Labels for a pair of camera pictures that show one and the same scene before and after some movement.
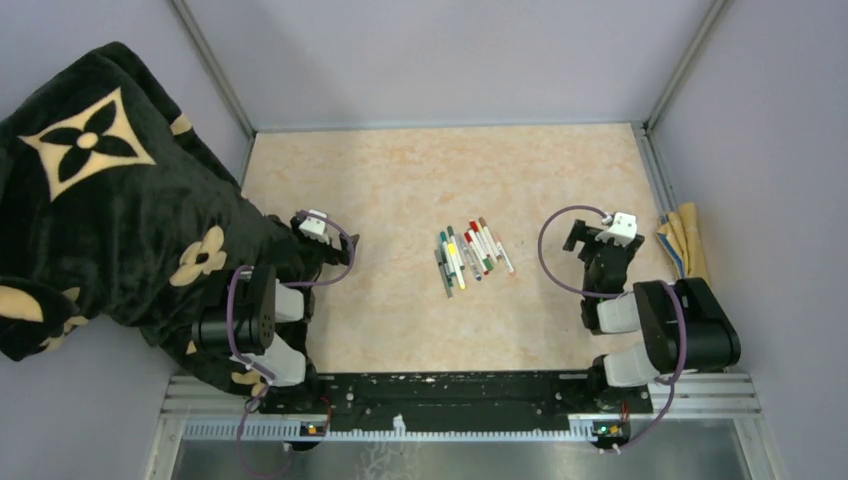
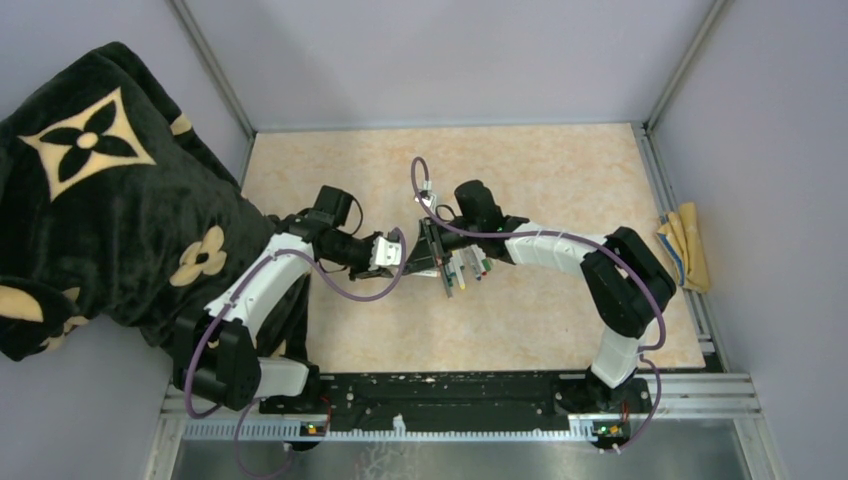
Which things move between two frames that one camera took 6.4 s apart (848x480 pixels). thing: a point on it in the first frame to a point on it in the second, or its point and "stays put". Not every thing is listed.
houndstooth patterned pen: [444, 274] stays put
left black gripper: [327, 248] to [361, 250]
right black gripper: [584, 233] to [430, 251]
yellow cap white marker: [452, 250] stays put
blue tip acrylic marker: [473, 264] stays put
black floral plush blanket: [111, 209] stays put
